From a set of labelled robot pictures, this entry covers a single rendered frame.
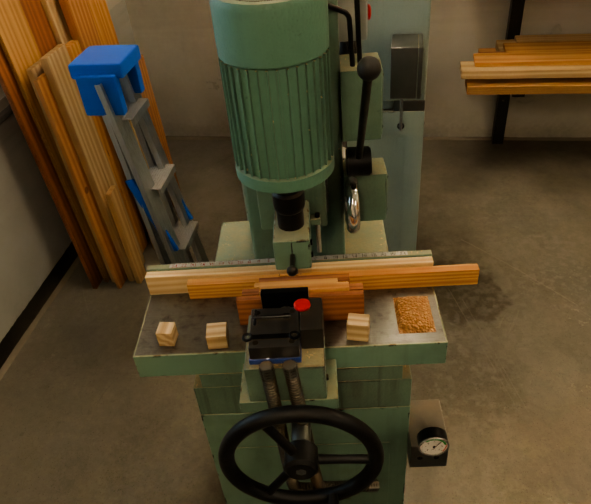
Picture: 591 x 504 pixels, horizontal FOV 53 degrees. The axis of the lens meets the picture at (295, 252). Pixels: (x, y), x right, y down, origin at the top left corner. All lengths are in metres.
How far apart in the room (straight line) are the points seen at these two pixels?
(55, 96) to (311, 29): 1.62
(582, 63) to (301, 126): 2.31
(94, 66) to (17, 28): 0.68
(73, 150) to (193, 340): 1.44
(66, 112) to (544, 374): 1.99
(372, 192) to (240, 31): 0.53
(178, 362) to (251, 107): 0.52
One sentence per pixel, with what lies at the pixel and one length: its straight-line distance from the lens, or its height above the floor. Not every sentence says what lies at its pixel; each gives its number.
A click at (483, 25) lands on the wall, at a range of 3.46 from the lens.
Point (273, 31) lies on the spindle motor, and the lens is 0.89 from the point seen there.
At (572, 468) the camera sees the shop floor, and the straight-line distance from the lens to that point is 2.15.
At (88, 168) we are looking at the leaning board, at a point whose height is 0.60.
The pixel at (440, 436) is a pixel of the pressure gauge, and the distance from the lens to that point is 1.29.
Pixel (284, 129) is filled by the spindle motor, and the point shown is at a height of 1.32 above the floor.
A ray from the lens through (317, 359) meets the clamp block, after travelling 1.04.
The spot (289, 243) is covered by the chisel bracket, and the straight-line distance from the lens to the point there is 1.12.
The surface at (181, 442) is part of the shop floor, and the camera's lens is 2.18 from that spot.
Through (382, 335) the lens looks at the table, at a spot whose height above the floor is 0.90.
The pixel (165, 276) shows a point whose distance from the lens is 1.28.
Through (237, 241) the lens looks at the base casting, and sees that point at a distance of 1.58.
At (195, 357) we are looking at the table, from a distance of 1.18.
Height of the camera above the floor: 1.74
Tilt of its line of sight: 38 degrees down
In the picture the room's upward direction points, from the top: 6 degrees counter-clockwise
